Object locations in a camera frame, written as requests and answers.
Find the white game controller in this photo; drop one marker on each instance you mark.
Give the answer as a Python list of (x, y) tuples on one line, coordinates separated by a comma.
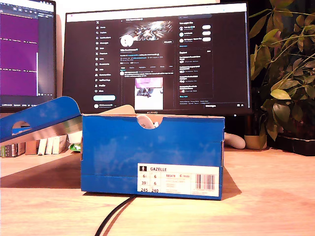
[(235, 142)]

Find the white box with blue print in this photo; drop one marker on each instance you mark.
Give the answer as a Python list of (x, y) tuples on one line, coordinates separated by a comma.
[(49, 146), (59, 144), (41, 147)]

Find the blue shoebox with hinged lid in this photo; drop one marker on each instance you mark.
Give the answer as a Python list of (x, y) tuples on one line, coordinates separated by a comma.
[(110, 147)]

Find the pale plant pot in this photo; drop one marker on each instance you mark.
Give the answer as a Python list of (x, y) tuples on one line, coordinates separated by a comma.
[(254, 142)]

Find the green leafy houseplant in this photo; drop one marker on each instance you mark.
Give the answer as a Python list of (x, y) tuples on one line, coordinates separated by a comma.
[(285, 73)]

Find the black monitor with purple terminal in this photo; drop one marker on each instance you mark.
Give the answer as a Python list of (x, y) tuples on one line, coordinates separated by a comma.
[(22, 49)]

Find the white shoe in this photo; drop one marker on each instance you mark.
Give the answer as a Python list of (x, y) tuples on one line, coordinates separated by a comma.
[(146, 121)]

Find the black planter tray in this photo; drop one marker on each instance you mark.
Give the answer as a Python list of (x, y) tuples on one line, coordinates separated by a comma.
[(295, 146)]

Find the black Huawei computer monitor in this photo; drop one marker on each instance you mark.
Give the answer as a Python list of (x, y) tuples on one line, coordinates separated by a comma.
[(157, 61)]

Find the green and white packet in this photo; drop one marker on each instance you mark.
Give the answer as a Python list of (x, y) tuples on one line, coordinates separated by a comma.
[(75, 147)]

